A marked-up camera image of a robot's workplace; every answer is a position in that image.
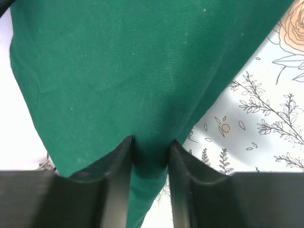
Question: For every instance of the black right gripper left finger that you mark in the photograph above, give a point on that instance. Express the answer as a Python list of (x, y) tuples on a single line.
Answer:
[(94, 197)]

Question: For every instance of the floral patterned table mat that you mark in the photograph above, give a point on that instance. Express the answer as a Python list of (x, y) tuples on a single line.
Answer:
[(256, 114)]

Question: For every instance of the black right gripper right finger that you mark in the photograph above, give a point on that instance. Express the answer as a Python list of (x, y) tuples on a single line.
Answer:
[(201, 197)]

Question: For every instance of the green surgical cloth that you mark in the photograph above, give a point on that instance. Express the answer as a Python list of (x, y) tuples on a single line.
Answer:
[(95, 71)]

